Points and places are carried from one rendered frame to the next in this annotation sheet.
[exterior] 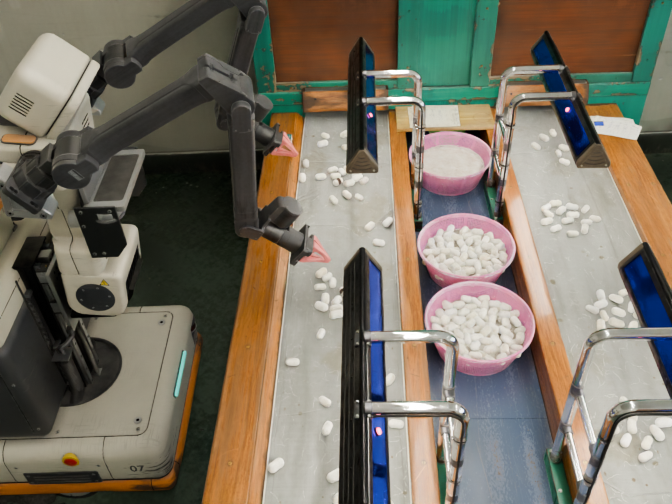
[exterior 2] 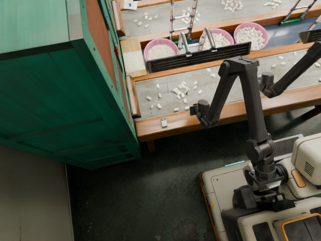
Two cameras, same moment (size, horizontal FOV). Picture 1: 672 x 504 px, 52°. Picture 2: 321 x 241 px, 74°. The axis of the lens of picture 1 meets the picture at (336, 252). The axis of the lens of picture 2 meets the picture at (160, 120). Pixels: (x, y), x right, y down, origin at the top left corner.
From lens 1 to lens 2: 2.20 m
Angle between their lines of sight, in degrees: 55
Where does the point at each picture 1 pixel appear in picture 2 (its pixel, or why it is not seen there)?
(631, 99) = not seen: outside the picture
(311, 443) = (309, 73)
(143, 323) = (219, 187)
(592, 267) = (212, 10)
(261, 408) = (307, 88)
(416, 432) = (297, 47)
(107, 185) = (291, 148)
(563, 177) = (164, 18)
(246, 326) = (280, 102)
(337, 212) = (205, 89)
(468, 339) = (256, 40)
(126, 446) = not seen: hidden behind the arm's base
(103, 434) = not seen: hidden behind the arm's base
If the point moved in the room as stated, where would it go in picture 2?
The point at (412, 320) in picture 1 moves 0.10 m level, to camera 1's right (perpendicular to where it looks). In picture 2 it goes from (257, 53) to (252, 43)
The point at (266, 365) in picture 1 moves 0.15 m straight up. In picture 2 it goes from (292, 91) to (305, 81)
